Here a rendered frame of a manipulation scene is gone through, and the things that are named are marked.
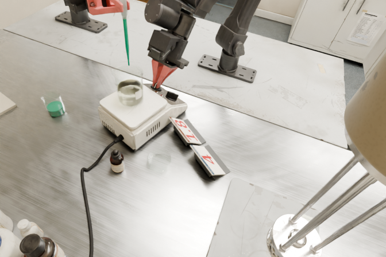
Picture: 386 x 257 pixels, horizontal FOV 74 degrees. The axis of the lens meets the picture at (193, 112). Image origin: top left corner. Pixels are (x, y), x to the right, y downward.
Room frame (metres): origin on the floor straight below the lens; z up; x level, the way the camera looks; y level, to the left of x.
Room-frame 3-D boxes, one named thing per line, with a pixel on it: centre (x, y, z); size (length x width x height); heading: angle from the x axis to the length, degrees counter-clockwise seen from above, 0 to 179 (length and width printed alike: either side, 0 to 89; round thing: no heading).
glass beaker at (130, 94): (0.43, 0.16, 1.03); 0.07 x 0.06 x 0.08; 97
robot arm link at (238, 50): (0.72, -0.09, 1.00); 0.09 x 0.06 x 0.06; 41
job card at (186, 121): (0.42, 0.01, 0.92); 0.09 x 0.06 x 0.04; 39
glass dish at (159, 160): (0.32, 0.06, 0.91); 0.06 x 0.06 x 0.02
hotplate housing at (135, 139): (0.45, 0.13, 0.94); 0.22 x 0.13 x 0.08; 147
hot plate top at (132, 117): (0.43, 0.14, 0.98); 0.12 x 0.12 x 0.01; 56
